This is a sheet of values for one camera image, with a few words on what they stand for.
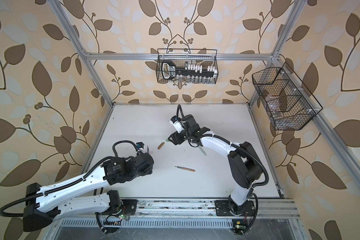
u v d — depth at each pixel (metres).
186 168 0.87
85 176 0.46
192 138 0.65
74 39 0.84
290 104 0.73
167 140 0.84
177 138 0.77
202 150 0.94
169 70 0.84
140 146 0.67
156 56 0.89
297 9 0.71
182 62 0.84
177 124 0.78
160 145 0.97
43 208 0.40
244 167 0.46
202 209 0.75
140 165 0.55
